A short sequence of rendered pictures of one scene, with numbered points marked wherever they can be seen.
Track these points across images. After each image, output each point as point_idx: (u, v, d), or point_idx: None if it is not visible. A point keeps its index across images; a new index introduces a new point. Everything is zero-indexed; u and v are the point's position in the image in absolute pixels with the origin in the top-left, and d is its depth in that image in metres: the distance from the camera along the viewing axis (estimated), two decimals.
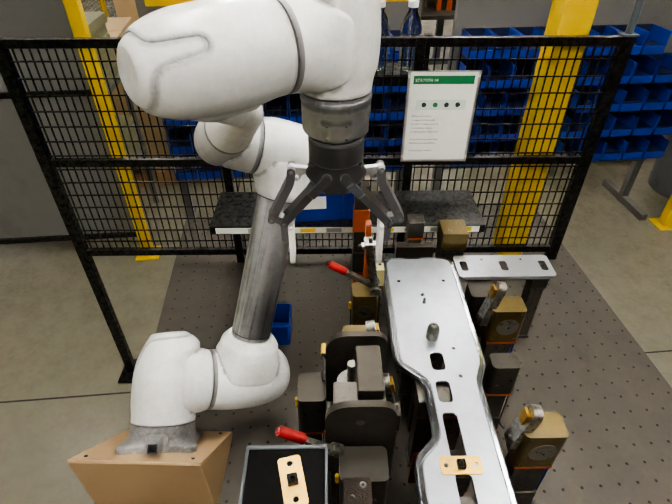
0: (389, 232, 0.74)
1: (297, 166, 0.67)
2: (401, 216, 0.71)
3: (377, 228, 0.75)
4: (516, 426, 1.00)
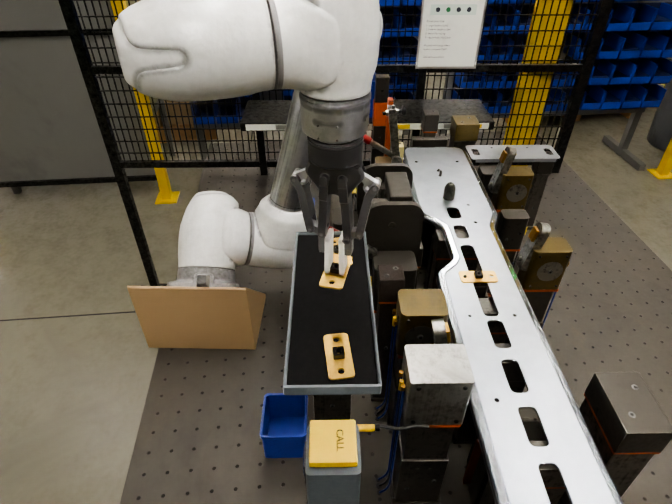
0: (350, 247, 0.75)
1: (299, 171, 0.69)
2: (361, 234, 0.72)
3: None
4: (526, 247, 1.13)
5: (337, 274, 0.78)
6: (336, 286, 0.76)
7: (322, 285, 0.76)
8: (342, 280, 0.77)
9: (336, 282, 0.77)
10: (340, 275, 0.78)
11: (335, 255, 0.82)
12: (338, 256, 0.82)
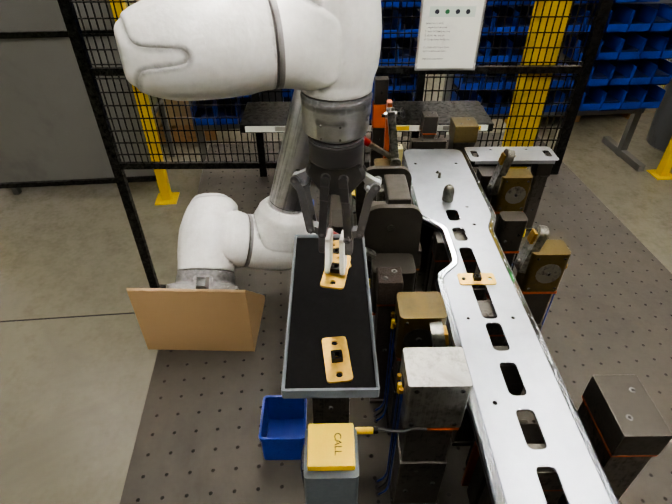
0: (350, 246, 0.75)
1: (299, 172, 0.69)
2: (362, 233, 0.72)
3: None
4: (525, 249, 1.13)
5: (337, 274, 0.78)
6: (337, 286, 0.76)
7: (323, 285, 0.76)
8: (343, 280, 0.77)
9: (337, 282, 0.77)
10: (340, 275, 0.78)
11: (334, 255, 0.82)
12: (337, 256, 0.82)
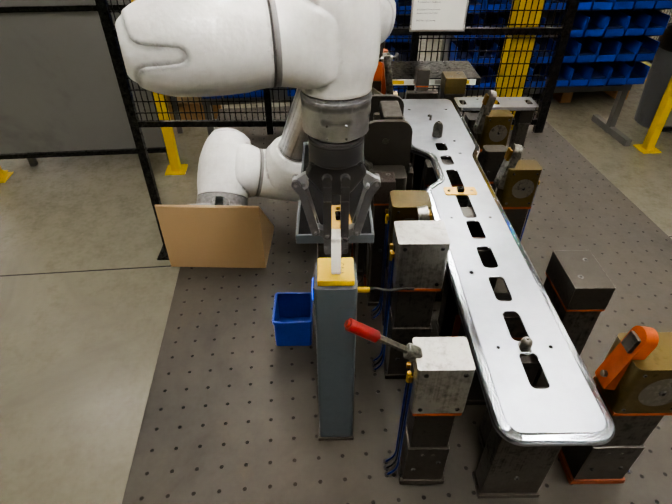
0: (347, 245, 0.75)
1: (298, 176, 0.68)
2: (359, 230, 0.73)
3: None
4: (502, 167, 1.30)
5: None
6: None
7: None
8: None
9: None
10: None
11: None
12: None
